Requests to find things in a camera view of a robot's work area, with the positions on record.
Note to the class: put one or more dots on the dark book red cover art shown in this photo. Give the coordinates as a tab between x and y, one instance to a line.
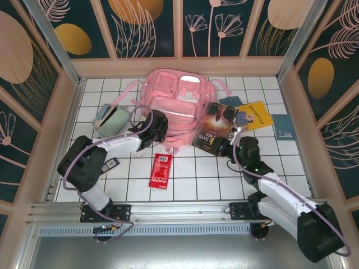
213	123

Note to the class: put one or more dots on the pink backpack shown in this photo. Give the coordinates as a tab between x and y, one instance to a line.
174	112

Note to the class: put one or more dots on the yellow book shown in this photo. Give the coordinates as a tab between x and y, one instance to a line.
258	115

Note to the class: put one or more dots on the teal notebook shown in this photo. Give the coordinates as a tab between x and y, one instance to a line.
283	126

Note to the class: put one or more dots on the mint green glasses case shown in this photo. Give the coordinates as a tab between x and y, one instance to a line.
115	123

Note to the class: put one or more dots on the red package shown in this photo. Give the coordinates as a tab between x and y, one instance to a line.
160	171

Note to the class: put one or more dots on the teal booklet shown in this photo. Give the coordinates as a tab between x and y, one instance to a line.
231	100

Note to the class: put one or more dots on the dark blue book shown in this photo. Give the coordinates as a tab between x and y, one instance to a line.
112	164

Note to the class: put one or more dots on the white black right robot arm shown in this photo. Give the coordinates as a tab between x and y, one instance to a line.
286	193

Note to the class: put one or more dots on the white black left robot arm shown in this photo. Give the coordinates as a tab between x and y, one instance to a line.
84	165

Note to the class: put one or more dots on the grey metal sheet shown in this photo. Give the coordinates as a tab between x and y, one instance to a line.
182	255

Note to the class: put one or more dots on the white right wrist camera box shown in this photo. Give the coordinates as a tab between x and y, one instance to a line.
235	134

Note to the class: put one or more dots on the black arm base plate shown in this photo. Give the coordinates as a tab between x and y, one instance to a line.
123	213
238	211

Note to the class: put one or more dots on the aluminium side rail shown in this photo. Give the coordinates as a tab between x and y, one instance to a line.
73	112
286	92

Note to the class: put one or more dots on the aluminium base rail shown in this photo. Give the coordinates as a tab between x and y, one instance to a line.
182	213

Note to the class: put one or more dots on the wall panel pink leaf outlines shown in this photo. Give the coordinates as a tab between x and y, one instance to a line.
342	145

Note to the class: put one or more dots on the wall panel gold circle leaves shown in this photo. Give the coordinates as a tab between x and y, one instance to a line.
134	28

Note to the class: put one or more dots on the wall panel pink flowers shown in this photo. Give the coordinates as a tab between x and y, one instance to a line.
213	28

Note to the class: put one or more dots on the aluminium frame post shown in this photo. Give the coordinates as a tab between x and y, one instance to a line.
300	36
53	36

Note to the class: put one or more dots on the wall panel beige circle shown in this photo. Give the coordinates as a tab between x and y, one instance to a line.
280	28

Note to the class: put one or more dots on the wall panel gold oval feathers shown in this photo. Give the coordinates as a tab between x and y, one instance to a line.
331	42

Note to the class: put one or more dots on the wall panel flower outline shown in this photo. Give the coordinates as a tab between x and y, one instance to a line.
14	145

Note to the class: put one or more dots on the wall panel beige disc gold lines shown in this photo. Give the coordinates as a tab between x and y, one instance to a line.
22	56

